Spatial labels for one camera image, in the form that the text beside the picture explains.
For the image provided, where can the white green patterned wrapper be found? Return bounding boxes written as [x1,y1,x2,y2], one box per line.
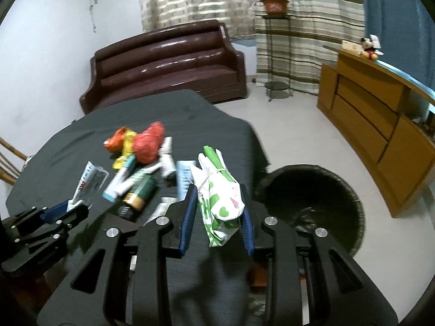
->
[190,146,245,247]

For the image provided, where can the white knotted paper wrapper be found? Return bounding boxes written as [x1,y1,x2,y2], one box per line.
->
[159,136,176,179]

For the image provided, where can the white red printed packet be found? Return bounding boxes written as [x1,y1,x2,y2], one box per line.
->
[66,161,108,212]

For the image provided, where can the white tube green print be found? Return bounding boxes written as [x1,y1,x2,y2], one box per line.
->
[115,162,161,196]

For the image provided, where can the green gold tube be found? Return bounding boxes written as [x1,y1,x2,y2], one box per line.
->
[123,174,157,211]

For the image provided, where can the light blue white tube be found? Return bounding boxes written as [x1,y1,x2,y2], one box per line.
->
[102,154,136,202]

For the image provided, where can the red plastic bag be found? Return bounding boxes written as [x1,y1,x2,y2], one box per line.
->
[133,121,164,165]

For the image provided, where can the yellow snack wrapper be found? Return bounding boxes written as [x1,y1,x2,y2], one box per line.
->
[112,129,137,171]

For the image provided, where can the orange wrapper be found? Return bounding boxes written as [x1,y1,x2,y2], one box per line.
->
[104,127,128,154]

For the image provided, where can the white blue printed sachet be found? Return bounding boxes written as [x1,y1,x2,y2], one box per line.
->
[175,161,196,201]

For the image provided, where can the black wicker trash bin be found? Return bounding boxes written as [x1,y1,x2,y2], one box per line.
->
[254,164,366,256]

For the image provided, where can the dark grey table cloth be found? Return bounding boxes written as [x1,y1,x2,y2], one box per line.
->
[6,90,268,325]

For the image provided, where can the dark brown leather sofa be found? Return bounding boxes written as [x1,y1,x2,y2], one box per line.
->
[80,19,248,114]

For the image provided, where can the brown wooden cabinet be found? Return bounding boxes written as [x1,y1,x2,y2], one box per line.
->
[317,49,434,217]

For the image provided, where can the black metal plant stand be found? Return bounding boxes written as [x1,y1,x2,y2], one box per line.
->
[262,12,293,102]

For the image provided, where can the small beige box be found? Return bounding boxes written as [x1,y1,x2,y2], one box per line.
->
[341,40,363,55]

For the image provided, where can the beige patterned curtain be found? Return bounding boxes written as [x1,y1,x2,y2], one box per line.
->
[139,0,255,39]

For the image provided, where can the Mickey Mouse plush toy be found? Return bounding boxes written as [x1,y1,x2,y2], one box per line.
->
[359,37,378,61]

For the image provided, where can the potted plant terracotta pot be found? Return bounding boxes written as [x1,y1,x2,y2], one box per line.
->
[251,0,295,17]

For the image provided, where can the white paper tag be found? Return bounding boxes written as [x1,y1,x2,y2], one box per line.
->
[369,35,383,56]

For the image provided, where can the green striped curtain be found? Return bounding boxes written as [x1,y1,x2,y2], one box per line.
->
[255,0,365,94]

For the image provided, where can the blue curtain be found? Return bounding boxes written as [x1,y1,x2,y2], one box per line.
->
[363,0,434,88]

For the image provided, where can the wooden chair frame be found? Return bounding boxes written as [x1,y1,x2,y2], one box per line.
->
[0,138,30,186]

